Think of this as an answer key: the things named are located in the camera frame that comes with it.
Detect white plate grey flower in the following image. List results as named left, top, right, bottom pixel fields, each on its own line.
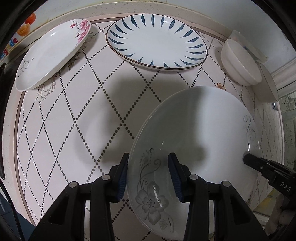
left=127, top=86, right=260, bottom=240

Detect plain white bowl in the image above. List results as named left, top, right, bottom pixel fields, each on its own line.
left=220, top=39, right=262, bottom=86

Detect white plate pink blossoms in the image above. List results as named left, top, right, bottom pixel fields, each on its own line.
left=15, top=19, right=91, bottom=92

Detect white plate blue leaf rim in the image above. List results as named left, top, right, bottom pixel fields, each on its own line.
left=106, top=14, right=208, bottom=70

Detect patterned table mat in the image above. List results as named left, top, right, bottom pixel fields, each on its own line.
left=15, top=22, right=283, bottom=224

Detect white bowl thin dark rim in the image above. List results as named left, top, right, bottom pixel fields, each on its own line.
left=252, top=64, right=279, bottom=103

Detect colourful wall sticker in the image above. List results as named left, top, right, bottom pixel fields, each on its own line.
left=1, top=13, right=36, bottom=61

